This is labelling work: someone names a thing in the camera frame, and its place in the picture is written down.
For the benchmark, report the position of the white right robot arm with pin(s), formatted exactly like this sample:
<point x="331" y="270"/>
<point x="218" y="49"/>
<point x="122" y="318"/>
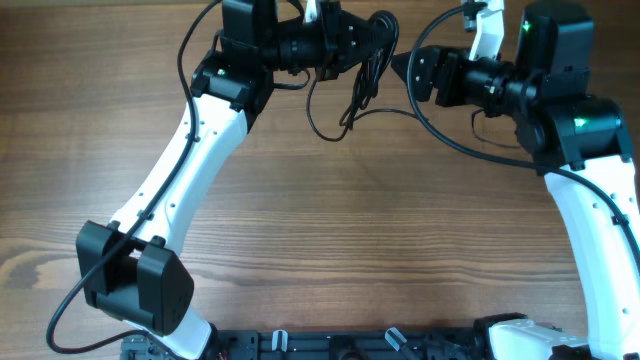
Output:
<point x="579" y="144"/>

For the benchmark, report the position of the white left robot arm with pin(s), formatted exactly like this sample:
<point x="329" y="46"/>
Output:
<point x="131" y="267"/>

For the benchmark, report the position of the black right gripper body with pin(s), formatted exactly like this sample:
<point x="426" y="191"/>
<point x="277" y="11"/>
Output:
<point x="486" y="85"/>

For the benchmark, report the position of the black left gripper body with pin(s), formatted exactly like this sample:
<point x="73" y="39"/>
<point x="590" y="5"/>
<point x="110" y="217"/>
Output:
<point x="314" y="45"/>

